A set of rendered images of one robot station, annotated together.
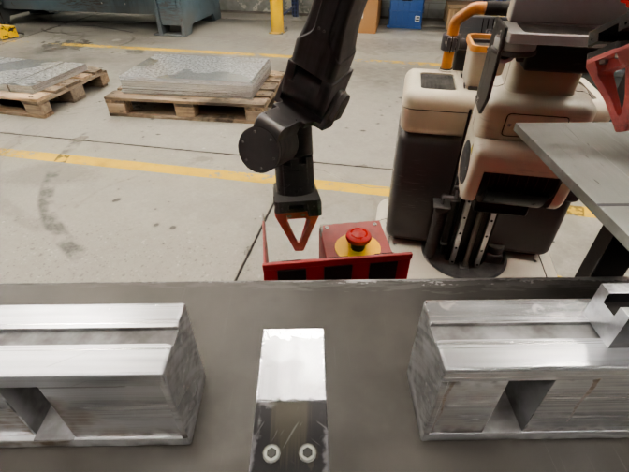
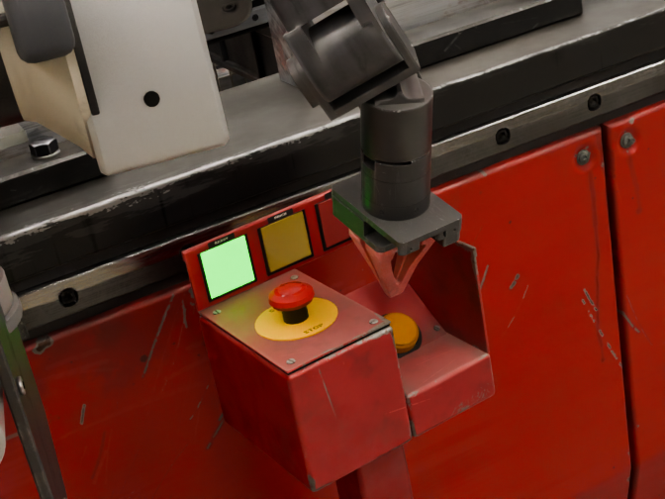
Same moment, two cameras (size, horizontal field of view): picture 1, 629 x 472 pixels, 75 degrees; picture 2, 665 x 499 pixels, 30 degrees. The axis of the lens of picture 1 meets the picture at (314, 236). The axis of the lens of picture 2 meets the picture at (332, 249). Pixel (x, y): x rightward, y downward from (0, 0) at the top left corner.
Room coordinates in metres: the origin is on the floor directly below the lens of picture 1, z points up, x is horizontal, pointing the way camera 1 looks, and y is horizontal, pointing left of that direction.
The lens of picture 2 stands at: (1.38, -0.38, 1.27)
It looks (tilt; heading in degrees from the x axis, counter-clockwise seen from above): 25 degrees down; 158
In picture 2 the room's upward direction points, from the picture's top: 11 degrees counter-clockwise
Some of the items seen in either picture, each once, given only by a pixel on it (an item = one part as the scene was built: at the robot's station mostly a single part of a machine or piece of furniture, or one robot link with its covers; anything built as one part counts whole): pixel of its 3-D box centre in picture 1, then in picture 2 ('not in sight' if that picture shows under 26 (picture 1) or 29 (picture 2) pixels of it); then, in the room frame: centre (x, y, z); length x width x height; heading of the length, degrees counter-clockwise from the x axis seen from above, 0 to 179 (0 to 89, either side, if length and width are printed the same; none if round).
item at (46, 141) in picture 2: not in sight; (44, 147); (0.24, -0.19, 0.91); 0.03 x 0.03 x 0.02
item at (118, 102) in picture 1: (203, 92); not in sight; (3.27, 0.89, 0.07); 1.20 x 0.81 x 0.14; 82
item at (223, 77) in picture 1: (199, 74); not in sight; (3.28, 0.89, 0.20); 1.01 x 0.63 x 0.12; 82
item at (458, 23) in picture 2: not in sight; (457, 35); (0.23, 0.27, 0.89); 0.30 x 0.05 x 0.03; 91
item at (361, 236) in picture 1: (358, 242); (293, 307); (0.49, -0.07, 0.79); 0.04 x 0.04 x 0.04
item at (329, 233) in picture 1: (329, 268); (340, 324); (0.48, -0.02, 0.75); 0.20 x 0.16 x 0.18; 97
